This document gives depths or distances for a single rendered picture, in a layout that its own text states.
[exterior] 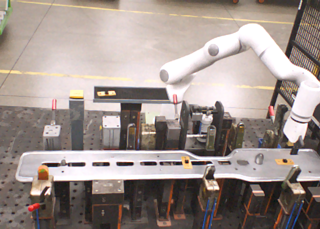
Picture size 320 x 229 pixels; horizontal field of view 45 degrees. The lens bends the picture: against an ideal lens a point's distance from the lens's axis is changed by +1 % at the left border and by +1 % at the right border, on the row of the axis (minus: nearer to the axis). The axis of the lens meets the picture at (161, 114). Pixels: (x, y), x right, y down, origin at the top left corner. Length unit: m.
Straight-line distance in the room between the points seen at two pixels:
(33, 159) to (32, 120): 0.83
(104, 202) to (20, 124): 1.12
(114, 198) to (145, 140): 0.36
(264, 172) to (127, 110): 0.70
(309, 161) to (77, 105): 1.12
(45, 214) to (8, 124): 1.08
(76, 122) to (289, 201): 1.03
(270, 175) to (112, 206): 0.70
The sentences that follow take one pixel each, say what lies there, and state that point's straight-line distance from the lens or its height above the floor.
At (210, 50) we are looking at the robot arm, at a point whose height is 1.41.
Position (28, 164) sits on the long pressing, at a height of 1.00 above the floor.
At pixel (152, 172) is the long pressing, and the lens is 1.62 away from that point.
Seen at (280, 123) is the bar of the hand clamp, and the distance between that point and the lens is 1.92.
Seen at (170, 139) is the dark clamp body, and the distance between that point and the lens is 1.80.
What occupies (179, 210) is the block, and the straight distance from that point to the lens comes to 1.88.
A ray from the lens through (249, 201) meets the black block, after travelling 1.70.
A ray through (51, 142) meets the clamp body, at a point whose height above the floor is 1.02.
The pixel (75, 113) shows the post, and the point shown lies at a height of 1.07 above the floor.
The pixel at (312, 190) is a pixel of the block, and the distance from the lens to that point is 1.80.
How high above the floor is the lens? 2.04
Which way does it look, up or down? 31 degrees down
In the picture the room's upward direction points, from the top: 7 degrees clockwise
